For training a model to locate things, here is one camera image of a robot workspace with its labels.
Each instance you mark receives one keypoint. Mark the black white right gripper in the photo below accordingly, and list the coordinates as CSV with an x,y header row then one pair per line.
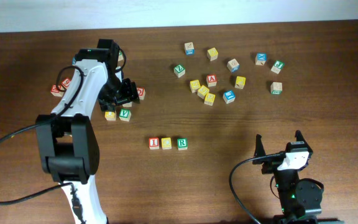
x,y
270,166

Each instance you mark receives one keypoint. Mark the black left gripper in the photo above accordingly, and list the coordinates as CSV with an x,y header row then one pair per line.
x,y
130,94

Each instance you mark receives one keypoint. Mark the red I wooden block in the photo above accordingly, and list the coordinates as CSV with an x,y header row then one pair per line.
x,y
154,143

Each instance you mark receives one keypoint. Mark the yellow C wooden block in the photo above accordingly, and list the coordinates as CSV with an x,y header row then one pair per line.
x,y
166,143

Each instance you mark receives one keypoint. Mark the green r block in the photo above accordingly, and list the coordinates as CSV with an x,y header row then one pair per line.
x,y
276,88
182,144

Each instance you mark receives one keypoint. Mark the red A wooden block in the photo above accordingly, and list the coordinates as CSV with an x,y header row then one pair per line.
x,y
211,80

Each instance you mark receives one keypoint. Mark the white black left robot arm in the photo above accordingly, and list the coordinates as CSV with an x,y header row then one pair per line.
x,y
68,147

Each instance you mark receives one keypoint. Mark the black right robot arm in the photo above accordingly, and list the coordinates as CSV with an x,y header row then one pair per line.
x,y
300,199

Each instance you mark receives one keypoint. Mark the blue P wooden block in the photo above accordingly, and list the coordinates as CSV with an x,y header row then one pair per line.
x,y
127,105

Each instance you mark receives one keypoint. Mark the yellow block beside V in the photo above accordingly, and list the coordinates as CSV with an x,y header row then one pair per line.
x,y
110,115

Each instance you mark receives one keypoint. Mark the green V wooden block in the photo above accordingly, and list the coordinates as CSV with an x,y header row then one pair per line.
x,y
125,115

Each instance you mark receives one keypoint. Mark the red O wooden block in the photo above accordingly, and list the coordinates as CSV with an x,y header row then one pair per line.
x,y
141,93

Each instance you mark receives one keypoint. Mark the green L wooden block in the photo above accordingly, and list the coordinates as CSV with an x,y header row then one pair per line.
x,y
120,57

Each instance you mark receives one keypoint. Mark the red G wooden block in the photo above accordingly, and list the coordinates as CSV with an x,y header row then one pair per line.
x,y
66,83

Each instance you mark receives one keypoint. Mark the red M wooden block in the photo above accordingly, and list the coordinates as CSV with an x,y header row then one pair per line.
x,y
57,90

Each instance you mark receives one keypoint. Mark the green Z wooden block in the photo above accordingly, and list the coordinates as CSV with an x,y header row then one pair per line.
x,y
179,70

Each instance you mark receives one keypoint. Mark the blue I leaf block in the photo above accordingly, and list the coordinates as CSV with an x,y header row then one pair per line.
x,y
229,96

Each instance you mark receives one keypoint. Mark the yellow block with pencil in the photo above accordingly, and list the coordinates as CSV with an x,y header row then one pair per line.
x,y
240,82

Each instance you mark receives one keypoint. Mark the green J wooden block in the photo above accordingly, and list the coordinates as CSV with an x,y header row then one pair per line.
x,y
277,66

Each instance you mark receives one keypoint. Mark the yellow block cluster back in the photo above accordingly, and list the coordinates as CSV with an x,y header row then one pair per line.
x,y
195,86

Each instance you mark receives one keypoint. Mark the yellow block cluster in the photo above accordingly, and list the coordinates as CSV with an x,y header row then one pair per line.
x,y
195,86
209,99
202,91

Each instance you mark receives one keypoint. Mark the yellow block cluster front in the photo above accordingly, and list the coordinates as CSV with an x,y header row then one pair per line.
x,y
209,99

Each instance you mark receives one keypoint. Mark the blue X wooden block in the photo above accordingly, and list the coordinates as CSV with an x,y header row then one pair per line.
x,y
260,58

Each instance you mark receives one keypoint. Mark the blue-sided wooden block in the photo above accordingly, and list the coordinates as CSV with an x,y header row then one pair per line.
x,y
189,48

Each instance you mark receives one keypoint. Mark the yellow block cluster middle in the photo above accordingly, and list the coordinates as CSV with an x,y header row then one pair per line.
x,y
202,91

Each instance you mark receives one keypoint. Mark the blue D wooden block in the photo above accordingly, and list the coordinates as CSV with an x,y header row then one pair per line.
x,y
233,65

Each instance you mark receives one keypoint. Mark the yellow top block far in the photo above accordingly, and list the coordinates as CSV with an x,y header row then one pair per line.
x,y
212,54

